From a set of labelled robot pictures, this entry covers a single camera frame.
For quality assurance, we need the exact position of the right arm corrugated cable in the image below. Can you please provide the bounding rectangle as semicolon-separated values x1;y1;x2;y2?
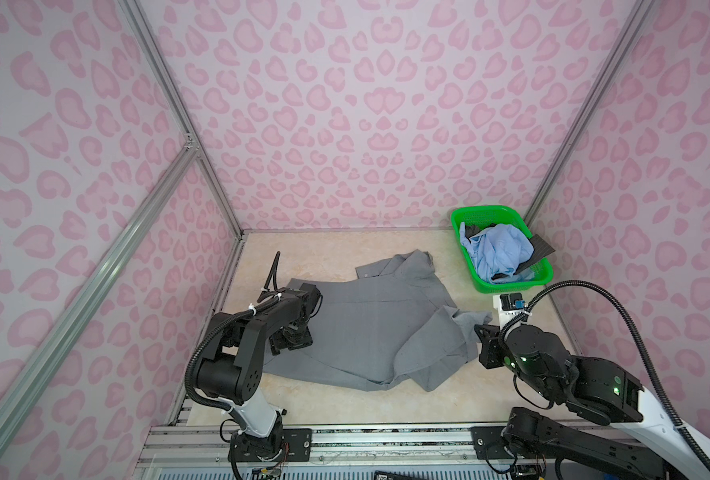
498;280;710;480

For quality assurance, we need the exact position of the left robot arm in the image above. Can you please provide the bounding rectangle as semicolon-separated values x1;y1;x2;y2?
184;283;323;461

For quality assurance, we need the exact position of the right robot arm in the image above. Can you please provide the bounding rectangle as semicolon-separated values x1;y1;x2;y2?
472;324;710;479

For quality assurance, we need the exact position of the green plastic basket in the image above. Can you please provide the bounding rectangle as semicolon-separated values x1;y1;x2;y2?
450;205;554;294

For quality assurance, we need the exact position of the black shirt in basket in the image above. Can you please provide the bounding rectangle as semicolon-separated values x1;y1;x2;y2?
462;223;557;282

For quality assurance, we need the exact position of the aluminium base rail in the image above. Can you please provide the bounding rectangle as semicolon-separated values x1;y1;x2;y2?
132;389;656;480

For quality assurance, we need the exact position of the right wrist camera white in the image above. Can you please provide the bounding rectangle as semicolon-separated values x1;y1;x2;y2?
493;293;526;328

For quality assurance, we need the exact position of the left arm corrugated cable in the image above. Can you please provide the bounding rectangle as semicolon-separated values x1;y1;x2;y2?
184;250;284;412

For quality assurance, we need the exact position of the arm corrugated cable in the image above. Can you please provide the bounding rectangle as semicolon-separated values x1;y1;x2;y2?
498;280;710;480
184;250;284;412

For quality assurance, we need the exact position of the grey long sleeve shirt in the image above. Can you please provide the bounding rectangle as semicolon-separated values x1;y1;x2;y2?
264;250;493;392

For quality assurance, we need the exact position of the light blue shirt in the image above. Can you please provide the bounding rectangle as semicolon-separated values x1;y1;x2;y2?
459;222;536;283

